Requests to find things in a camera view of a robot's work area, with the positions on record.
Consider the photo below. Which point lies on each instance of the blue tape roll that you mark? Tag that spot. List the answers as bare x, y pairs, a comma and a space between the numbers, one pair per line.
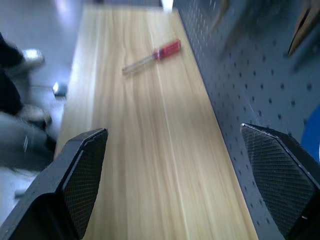
312, 132

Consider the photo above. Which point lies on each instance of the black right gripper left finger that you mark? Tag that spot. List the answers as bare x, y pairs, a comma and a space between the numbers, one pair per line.
50, 195

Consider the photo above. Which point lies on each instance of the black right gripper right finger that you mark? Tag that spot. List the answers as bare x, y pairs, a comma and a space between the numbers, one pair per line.
282, 175

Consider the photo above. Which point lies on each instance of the grey perforated pegboard panel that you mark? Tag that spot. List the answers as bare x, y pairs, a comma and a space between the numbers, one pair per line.
250, 75

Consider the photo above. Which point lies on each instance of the dark rounded shape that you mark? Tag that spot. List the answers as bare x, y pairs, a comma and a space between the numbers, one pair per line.
22, 150

